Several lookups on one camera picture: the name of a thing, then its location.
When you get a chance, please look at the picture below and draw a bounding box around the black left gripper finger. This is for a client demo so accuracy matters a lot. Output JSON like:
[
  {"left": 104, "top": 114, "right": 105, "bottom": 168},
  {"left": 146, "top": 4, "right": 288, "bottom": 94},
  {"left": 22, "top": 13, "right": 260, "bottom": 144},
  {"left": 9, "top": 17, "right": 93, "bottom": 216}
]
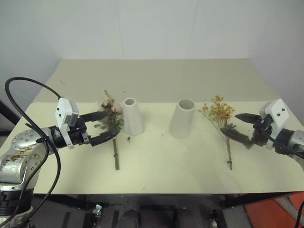
[
  {"left": 88, "top": 130, "right": 121, "bottom": 147},
  {"left": 79, "top": 111, "right": 111, "bottom": 123}
]

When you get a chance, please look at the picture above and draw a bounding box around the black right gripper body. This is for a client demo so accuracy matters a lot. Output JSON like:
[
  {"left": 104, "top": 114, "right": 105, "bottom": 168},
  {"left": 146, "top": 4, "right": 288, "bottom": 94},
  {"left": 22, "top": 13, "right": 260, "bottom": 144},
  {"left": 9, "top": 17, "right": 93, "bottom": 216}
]
[{"left": 245, "top": 114, "right": 273, "bottom": 150}]

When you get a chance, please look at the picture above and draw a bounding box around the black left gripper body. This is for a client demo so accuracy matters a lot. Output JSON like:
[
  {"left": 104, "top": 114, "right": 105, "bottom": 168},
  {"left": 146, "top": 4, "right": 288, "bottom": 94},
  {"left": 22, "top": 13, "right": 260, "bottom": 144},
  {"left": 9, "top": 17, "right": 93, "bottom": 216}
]
[{"left": 68, "top": 118, "right": 92, "bottom": 146}]

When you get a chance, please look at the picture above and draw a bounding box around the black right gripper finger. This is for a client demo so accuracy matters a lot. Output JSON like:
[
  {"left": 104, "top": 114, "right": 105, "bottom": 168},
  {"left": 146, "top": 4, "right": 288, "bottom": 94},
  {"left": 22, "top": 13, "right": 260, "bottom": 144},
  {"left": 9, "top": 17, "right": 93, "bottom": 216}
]
[
  {"left": 219, "top": 128, "right": 252, "bottom": 146},
  {"left": 234, "top": 113, "right": 261, "bottom": 124}
]

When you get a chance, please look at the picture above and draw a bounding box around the small white faceted vase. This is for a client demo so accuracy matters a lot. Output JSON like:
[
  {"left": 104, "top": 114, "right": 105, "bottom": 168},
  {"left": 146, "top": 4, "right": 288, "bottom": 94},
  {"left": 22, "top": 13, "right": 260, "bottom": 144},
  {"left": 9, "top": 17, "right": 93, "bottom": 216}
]
[{"left": 123, "top": 97, "right": 145, "bottom": 136}]

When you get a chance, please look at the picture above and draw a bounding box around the large white round vase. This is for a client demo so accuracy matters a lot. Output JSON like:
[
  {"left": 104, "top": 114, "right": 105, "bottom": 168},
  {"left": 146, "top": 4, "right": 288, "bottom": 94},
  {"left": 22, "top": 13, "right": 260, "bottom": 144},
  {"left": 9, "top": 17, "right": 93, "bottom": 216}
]
[{"left": 169, "top": 98, "right": 196, "bottom": 139}]

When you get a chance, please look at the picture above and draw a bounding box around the pink flower bouquet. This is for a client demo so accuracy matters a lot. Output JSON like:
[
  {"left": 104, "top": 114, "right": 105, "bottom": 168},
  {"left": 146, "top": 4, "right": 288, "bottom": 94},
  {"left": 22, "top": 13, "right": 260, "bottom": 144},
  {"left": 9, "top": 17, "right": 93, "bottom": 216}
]
[{"left": 93, "top": 89, "right": 124, "bottom": 171}]

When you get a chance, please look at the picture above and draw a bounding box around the orange dried flower bouquet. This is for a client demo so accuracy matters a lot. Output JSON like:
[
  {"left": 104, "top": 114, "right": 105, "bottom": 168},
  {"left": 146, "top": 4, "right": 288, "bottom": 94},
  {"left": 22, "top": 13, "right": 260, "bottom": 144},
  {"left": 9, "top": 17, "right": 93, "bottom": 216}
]
[{"left": 198, "top": 95, "right": 238, "bottom": 171}]

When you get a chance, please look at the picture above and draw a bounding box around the red floor mat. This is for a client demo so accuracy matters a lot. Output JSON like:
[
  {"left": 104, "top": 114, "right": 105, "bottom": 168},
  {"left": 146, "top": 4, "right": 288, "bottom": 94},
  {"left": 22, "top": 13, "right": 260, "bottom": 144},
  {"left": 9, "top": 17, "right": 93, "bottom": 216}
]
[{"left": 244, "top": 191, "right": 304, "bottom": 228}]

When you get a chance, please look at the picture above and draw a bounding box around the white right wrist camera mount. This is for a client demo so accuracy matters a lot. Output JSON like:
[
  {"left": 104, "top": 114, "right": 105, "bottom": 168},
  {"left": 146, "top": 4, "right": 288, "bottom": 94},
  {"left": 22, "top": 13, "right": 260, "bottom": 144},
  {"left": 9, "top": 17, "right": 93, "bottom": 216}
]
[{"left": 258, "top": 99, "right": 289, "bottom": 150}]

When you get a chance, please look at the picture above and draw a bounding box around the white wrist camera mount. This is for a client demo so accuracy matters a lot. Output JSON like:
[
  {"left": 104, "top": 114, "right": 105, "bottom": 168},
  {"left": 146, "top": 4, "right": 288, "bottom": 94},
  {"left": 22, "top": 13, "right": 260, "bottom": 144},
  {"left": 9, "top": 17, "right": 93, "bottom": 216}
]
[
  {"left": 56, "top": 97, "right": 80, "bottom": 150},
  {"left": 258, "top": 99, "right": 289, "bottom": 150}
]

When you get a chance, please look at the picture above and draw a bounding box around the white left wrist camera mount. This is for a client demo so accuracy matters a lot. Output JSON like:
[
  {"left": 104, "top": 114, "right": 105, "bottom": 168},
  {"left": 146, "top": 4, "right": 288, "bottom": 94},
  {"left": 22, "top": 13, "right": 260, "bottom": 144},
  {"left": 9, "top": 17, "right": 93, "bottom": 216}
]
[{"left": 56, "top": 97, "right": 80, "bottom": 150}]

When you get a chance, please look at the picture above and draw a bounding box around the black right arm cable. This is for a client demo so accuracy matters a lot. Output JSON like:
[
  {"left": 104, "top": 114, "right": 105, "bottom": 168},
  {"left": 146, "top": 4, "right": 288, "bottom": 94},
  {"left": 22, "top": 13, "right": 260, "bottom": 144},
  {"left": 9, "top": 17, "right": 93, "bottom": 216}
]
[{"left": 264, "top": 133, "right": 304, "bottom": 159}]

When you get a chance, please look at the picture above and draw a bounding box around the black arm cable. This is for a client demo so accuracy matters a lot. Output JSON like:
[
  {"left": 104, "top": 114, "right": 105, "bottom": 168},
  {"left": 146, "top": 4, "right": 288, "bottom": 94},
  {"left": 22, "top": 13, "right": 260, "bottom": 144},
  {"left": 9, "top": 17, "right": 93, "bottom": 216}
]
[
  {"left": 264, "top": 133, "right": 304, "bottom": 159},
  {"left": 0, "top": 76, "right": 63, "bottom": 226}
]

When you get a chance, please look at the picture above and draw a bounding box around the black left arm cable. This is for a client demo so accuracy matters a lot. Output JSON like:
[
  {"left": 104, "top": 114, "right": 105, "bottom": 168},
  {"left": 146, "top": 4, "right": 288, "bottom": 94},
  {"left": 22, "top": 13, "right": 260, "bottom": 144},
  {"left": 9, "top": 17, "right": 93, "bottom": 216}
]
[{"left": 0, "top": 76, "right": 63, "bottom": 226}]

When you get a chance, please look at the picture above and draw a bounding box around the black table frame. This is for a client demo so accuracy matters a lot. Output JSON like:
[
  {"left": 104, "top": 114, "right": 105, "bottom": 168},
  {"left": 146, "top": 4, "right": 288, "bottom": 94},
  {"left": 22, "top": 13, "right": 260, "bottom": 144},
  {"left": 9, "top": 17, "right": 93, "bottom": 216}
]
[{"left": 33, "top": 191, "right": 297, "bottom": 209}]

